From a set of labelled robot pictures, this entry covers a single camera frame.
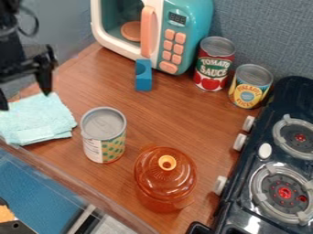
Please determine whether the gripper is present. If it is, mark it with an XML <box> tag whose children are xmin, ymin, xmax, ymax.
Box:
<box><xmin>0</xmin><ymin>44</ymin><xmax>60</xmax><ymax>112</ymax></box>

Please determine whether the white can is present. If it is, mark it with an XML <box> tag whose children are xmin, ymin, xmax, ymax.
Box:
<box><xmin>79</xmin><ymin>106</ymin><xmax>129</xmax><ymax>165</ymax></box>

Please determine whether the red can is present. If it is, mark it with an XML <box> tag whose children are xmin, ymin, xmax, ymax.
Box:
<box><xmin>191</xmin><ymin>36</ymin><xmax>238</xmax><ymax>92</ymax></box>

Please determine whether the yellow can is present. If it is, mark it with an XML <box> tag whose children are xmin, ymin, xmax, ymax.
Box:
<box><xmin>227</xmin><ymin>63</ymin><xmax>275</xmax><ymax>110</ymax></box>

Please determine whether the light blue cloth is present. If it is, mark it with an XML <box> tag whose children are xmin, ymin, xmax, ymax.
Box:
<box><xmin>0</xmin><ymin>91</ymin><xmax>79</xmax><ymax>147</ymax></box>

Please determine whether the blue block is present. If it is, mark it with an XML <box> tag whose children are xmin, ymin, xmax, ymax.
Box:
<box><xmin>134</xmin><ymin>58</ymin><xmax>155</xmax><ymax>92</ymax></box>

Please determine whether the orange lid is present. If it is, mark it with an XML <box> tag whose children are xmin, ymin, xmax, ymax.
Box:
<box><xmin>133</xmin><ymin>144</ymin><xmax>199</xmax><ymax>203</ymax></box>

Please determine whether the toy microwave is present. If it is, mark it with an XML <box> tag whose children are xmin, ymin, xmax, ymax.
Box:
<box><xmin>89</xmin><ymin>0</ymin><xmax>216</xmax><ymax>76</ymax></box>

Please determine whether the orange pot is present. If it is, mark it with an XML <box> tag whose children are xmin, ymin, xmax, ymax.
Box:
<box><xmin>134</xmin><ymin>179</ymin><xmax>198</xmax><ymax>214</ymax></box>

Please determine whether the toy stove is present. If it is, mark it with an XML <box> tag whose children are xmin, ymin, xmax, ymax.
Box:
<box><xmin>184</xmin><ymin>75</ymin><xmax>313</xmax><ymax>234</ymax></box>

